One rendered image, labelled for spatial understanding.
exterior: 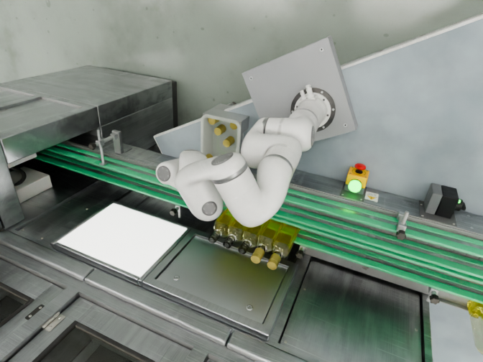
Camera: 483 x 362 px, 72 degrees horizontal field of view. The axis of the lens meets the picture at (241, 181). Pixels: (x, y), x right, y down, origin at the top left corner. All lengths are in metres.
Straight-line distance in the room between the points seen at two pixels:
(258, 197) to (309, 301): 0.63
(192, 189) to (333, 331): 0.70
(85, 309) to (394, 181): 1.16
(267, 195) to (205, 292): 0.56
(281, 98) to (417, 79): 0.44
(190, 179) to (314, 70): 0.63
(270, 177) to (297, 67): 0.55
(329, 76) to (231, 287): 0.79
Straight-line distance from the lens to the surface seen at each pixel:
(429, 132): 1.28
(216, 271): 1.28
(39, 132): 1.66
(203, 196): 0.78
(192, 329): 1.13
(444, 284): 1.35
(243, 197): 0.71
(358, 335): 1.24
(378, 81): 1.24
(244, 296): 1.20
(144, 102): 2.12
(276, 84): 1.24
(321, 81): 1.20
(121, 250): 1.39
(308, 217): 1.27
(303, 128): 0.93
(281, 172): 0.76
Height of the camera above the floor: 1.96
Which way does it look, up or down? 54 degrees down
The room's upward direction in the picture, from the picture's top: 137 degrees counter-clockwise
